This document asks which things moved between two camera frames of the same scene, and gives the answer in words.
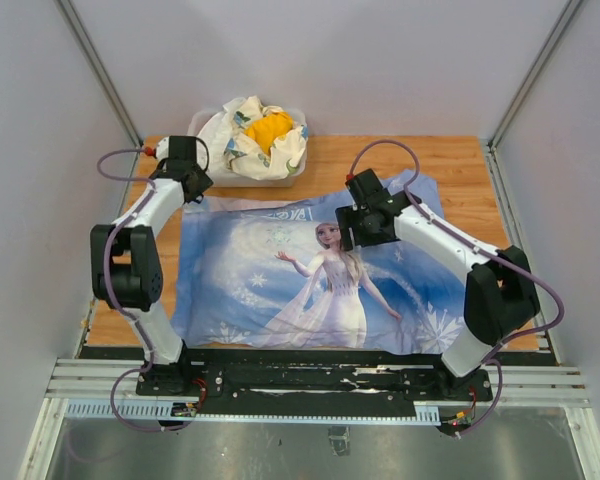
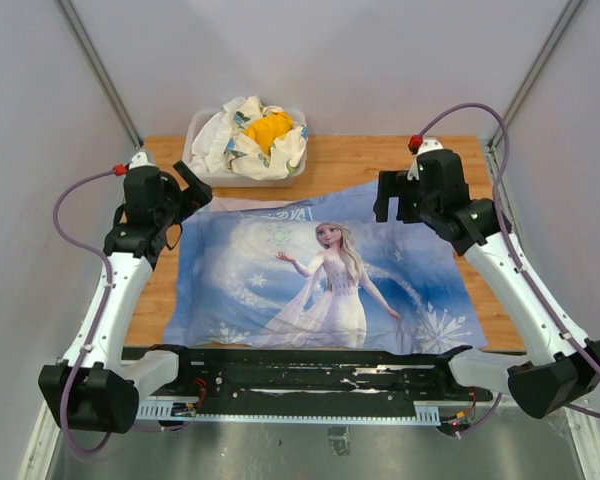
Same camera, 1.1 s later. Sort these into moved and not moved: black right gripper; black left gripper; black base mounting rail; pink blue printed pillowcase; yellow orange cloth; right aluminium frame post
Moved: black left gripper; black right gripper
Not moved: yellow orange cloth; pink blue printed pillowcase; black base mounting rail; right aluminium frame post
